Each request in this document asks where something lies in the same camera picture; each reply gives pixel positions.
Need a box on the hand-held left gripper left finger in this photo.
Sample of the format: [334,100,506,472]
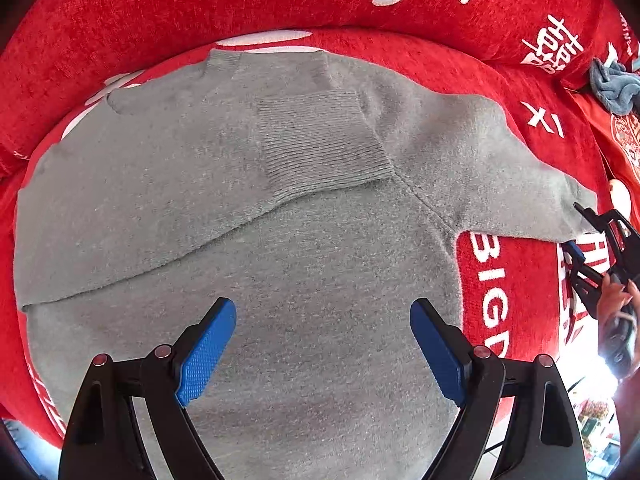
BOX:
[59,297,237,480]

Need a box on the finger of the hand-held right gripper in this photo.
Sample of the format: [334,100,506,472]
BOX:
[573,202,640,267]
[564,241,613,320]

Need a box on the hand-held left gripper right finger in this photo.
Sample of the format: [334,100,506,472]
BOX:
[409,298,588,480]

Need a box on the grey knit sweater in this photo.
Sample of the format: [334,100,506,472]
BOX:
[13,48,599,480]

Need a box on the person's right forearm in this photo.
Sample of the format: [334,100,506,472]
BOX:
[616,374,640,461]

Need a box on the person's right hand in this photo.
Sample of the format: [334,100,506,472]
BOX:
[597,274,639,322]

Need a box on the white round object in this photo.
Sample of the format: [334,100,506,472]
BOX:
[607,178,632,212]

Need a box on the blue-grey cloth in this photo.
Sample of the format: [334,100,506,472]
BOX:
[588,58,640,116]

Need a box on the red printed sofa cover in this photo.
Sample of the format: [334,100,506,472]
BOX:
[0,0,640,450]

